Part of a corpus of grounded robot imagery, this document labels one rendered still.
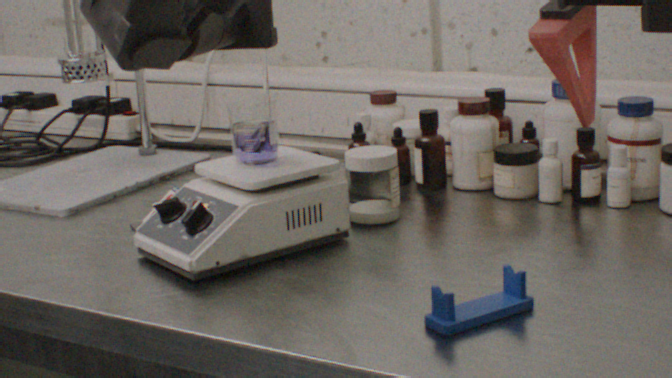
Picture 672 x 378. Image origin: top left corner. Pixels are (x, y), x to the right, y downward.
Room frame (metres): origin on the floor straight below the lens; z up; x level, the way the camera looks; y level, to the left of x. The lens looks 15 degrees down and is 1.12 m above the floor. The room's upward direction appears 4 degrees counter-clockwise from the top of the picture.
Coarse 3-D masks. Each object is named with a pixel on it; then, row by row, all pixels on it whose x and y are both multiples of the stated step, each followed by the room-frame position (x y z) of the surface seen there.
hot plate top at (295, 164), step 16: (224, 160) 1.20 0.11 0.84; (288, 160) 1.18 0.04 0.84; (304, 160) 1.18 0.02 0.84; (320, 160) 1.17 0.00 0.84; (336, 160) 1.17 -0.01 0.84; (208, 176) 1.16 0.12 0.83; (224, 176) 1.13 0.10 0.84; (240, 176) 1.13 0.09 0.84; (256, 176) 1.12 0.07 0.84; (272, 176) 1.12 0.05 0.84; (288, 176) 1.12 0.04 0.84; (304, 176) 1.13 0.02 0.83
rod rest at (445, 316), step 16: (512, 272) 0.94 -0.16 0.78; (432, 288) 0.90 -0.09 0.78; (512, 288) 0.93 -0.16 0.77; (432, 304) 0.90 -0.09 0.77; (448, 304) 0.88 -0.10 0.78; (464, 304) 0.92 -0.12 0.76; (480, 304) 0.92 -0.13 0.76; (496, 304) 0.92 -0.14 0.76; (512, 304) 0.91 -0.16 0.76; (528, 304) 0.92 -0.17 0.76; (432, 320) 0.89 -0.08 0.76; (448, 320) 0.88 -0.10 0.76; (464, 320) 0.89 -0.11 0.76; (480, 320) 0.89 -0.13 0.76; (496, 320) 0.90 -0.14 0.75
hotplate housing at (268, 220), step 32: (224, 192) 1.14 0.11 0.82; (256, 192) 1.12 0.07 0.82; (288, 192) 1.12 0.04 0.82; (320, 192) 1.14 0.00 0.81; (224, 224) 1.08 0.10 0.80; (256, 224) 1.09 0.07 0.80; (288, 224) 1.11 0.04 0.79; (320, 224) 1.14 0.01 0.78; (160, 256) 1.10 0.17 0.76; (192, 256) 1.05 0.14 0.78; (224, 256) 1.07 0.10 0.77; (256, 256) 1.10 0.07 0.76
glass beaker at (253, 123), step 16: (256, 96) 1.20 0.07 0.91; (272, 96) 1.17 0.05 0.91; (240, 112) 1.16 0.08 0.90; (256, 112) 1.15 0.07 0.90; (272, 112) 1.17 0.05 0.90; (240, 128) 1.16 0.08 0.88; (256, 128) 1.15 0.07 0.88; (272, 128) 1.16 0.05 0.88; (240, 144) 1.16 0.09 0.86; (256, 144) 1.15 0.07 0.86; (272, 144) 1.16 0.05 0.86; (240, 160) 1.16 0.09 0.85; (256, 160) 1.15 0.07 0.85; (272, 160) 1.16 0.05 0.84
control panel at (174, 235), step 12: (180, 192) 1.18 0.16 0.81; (192, 192) 1.16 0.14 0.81; (216, 204) 1.12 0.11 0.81; (228, 204) 1.10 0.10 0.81; (156, 216) 1.16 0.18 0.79; (180, 216) 1.13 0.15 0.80; (216, 216) 1.09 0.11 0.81; (228, 216) 1.08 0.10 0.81; (144, 228) 1.14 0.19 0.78; (156, 228) 1.13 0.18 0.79; (168, 228) 1.12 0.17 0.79; (180, 228) 1.11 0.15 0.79; (216, 228) 1.07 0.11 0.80; (156, 240) 1.11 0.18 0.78; (168, 240) 1.10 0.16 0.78; (180, 240) 1.09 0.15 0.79; (192, 240) 1.08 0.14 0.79; (204, 240) 1.06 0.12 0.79
